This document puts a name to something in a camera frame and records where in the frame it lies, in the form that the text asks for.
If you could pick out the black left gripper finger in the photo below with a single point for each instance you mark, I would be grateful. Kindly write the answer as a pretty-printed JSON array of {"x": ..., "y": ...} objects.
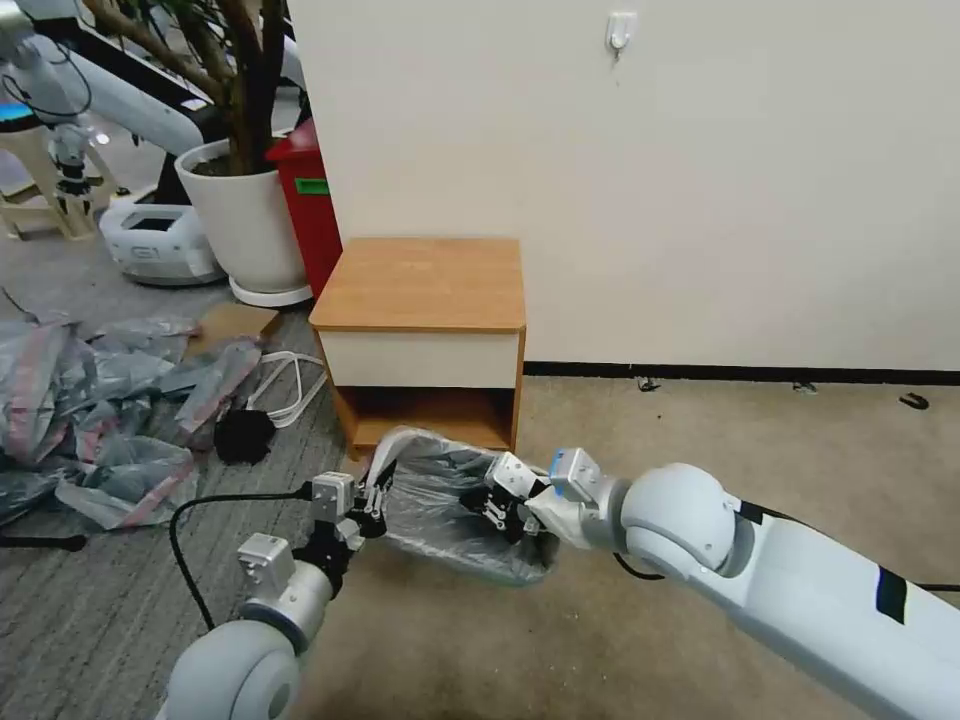
[
  {"x": 379, "y": 484},
  {"x": 367, "y": 522}
]

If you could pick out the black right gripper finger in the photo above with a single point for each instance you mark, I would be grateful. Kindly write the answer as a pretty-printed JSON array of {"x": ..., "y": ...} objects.
[
  {"x": 519, "y": 529},
  {"x": 484, "y": 504}
]

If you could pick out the white plastic trash can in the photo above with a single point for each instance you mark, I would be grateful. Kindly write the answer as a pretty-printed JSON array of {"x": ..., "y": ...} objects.
[{"x": 387, "y": 447}]

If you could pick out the clear plastic garbage bag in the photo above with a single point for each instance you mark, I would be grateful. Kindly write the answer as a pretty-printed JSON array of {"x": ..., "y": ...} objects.
[{"x": 450, "y": 541}]

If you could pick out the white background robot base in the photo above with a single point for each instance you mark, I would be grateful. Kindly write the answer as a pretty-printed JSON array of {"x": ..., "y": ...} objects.
[{"x": 154, "y": 240}]

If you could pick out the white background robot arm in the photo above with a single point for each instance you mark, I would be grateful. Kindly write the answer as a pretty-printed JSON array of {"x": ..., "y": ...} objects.
[{"x": 127, "y": 97}]

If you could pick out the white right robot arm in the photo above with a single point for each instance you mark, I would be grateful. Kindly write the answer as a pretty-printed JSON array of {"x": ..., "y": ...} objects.
[{"x": 787, "y": 585}]

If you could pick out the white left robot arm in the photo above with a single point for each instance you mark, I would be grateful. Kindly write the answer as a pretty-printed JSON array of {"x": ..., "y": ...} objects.
[{"x": 247, "y": 667}]

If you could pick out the black crumpled bag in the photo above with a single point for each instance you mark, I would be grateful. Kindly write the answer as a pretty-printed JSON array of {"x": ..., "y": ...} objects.
[{"x": 243, "y": 436}]

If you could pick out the small black floor scrap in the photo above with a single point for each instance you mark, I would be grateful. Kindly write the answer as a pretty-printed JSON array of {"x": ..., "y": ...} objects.
[
  {"x": 646, "y": 385},
  {"x": 804, "y": 388}
]

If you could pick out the wooden nightstand with white drawer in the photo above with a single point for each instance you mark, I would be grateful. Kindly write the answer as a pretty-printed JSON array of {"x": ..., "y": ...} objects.
[{"x": 420, "y": 300}]

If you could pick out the brown cardboard sheet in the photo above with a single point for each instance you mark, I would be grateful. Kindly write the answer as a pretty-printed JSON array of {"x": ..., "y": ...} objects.
[{"x": 225, "y": 326}]

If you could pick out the red plastic bin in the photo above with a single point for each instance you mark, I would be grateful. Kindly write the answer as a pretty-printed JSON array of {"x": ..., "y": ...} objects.
[{"x": 309, "y": 217}]

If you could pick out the pile of grey plastic bags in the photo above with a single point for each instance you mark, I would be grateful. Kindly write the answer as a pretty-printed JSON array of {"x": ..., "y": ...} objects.
[{"x": 90, "y": 405}]

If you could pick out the black rod on floor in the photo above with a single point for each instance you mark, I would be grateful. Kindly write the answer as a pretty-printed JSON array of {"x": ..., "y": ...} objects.
[{"x": 45, "y": 541}]

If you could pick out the white ceramic plant pot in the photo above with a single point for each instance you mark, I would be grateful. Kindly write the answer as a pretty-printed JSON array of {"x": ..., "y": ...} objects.
[{"x": 240, "y": 217}]

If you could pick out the black curved floor clip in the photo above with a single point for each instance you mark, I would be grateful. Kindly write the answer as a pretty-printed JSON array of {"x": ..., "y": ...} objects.
[{"x": 915, "y": 401}]

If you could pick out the brown potted tree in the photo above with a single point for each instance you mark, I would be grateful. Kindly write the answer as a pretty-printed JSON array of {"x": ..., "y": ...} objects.
[{"x": 244, "y": 90}]

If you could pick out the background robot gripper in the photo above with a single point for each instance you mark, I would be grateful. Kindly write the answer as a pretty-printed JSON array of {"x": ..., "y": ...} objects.
[{"x": 71, "y": 169}]

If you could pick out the beige plastic stool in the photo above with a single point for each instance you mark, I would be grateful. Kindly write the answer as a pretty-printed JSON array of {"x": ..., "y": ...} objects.
[{"x": 37, "y": 202}]

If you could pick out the black background desk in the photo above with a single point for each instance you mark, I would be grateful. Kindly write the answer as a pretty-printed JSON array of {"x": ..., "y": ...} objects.
[{"x": 150, "y": 67}]

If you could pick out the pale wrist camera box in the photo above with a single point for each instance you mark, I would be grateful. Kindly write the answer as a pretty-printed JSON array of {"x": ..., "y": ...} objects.
[
  {"x": 510, "y": 474},
  {"x": 333, "y": 496}
]

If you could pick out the white wall hook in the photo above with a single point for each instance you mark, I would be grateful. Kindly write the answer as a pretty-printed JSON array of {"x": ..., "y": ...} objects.
[{"x": 620, "y": 31}]

